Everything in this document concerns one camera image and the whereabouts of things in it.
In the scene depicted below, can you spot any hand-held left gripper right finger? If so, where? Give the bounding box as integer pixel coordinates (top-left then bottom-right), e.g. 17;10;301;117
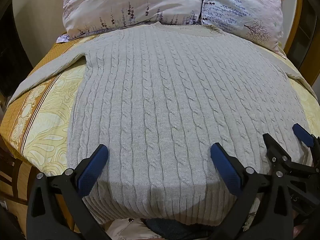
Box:
210;142;296;240

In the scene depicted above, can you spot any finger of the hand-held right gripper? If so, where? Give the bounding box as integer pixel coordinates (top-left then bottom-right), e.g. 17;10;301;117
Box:
263;133;300;172
292;123;320;153

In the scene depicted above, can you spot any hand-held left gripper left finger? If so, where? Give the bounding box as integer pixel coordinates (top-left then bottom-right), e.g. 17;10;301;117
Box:
26;144;110;240

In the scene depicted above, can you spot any grey cable-knit sweater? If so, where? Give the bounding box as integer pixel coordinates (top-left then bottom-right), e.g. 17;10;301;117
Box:
6;21;315;233

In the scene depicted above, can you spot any yellow patterned bed sheet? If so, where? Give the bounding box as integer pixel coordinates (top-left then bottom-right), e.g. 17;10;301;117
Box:
0;31;320;240

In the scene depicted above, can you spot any pale printed cloth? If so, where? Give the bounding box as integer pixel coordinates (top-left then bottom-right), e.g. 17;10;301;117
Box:
104;226;157;240

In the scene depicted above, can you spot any dark blue cloth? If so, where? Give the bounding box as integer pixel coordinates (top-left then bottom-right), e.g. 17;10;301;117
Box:
145;224;215;240

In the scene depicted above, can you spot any dark wooden furniture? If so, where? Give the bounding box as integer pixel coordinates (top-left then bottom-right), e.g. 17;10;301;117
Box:
0;140;33;240

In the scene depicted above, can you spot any wooden headboard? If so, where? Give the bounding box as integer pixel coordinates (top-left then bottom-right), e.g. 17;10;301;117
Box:
279;0;314;85

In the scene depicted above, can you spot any white pillow with tree print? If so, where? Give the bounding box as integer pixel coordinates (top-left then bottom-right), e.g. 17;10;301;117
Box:
200;0;288;53

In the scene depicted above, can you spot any pink floral pillow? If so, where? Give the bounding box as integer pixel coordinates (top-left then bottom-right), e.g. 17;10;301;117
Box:
56;0;207;43

